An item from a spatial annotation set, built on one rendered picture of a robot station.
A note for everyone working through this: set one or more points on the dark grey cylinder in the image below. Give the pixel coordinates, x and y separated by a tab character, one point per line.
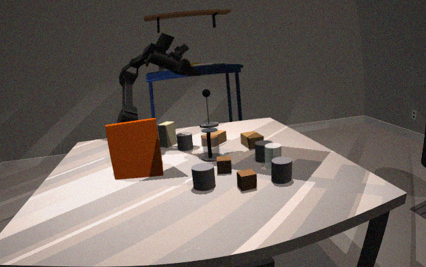
184	141
281	171
203	176
259	150

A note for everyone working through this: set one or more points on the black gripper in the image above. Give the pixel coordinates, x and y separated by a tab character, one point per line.
179	66

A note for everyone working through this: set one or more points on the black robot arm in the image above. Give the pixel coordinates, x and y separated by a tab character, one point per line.
153	53

